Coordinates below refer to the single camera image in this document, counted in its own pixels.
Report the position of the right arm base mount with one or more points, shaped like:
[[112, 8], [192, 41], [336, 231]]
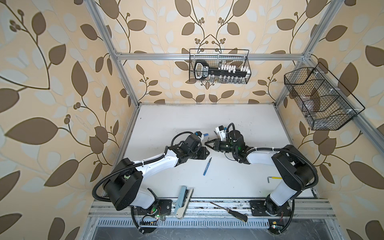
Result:
[[267, 208]]

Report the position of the center black wire basket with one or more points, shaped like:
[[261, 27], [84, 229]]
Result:
[[238, 57]]

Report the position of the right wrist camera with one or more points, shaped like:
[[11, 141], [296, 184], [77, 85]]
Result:
[[221, 132]]

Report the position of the black handled screwdriver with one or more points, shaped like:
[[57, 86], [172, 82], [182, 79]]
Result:
[[233, 213]]

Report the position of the black wire basket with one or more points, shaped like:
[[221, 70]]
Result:
[[238, 57], [326, 103]]

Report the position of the yellow hex key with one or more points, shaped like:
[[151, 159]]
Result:
[[273, 178]]

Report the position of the blue pen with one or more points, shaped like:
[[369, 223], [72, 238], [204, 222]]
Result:
[[207, 167]]

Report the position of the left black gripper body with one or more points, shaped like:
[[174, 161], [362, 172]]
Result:
[[201, 153]]

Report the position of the right black wire basket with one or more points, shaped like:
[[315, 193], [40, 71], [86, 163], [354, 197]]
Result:
[[326, 103]]

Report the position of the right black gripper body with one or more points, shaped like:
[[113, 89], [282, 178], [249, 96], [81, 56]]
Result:
[[225, 147]]

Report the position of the black socket tool set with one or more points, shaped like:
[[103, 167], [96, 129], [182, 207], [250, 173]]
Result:
[[202, 70]]

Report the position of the light blue stapler tool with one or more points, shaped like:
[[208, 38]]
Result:
[[183, 202]]

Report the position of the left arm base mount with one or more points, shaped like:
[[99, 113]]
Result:
[[148, 220]]

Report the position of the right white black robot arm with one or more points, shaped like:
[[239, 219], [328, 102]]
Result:
[[296, 171]]

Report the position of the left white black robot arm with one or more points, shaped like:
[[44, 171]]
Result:
[[122, 187]]

